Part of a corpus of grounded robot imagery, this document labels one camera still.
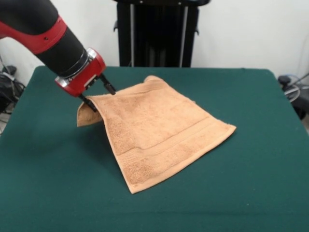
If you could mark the dark green table cloth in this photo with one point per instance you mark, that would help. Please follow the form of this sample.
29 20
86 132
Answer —
60 169

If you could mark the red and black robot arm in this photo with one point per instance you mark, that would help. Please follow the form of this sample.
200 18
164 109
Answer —
36 29

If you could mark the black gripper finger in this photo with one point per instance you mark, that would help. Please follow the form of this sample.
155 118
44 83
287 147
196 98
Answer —
108 85
88 102

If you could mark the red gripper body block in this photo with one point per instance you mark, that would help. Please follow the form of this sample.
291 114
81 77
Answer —
87 77

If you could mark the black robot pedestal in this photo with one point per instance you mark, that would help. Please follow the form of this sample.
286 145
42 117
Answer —
157 36

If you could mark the tan terry towel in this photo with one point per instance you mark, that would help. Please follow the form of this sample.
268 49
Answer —
164 135

